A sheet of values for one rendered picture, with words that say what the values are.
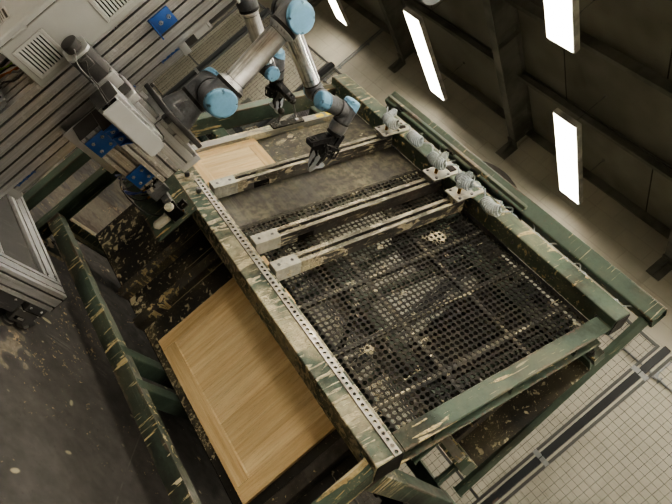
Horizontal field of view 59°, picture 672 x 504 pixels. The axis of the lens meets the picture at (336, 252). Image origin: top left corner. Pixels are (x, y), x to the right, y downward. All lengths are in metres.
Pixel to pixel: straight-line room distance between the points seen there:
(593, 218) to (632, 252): 0.62
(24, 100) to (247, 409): 1.45
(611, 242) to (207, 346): 5.92
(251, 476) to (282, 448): 0.16
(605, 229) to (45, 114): 6.67
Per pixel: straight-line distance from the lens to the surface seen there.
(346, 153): 3.27
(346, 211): 2.85
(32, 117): 2.47
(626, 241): 7.90
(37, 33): 2.28
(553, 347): 2.59
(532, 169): 8.43
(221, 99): 2.28
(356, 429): 2.15
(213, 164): 3.19
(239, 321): 2.77
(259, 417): 2.59
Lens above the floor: 1.16
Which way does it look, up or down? level
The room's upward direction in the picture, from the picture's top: 49 degrees clockwise
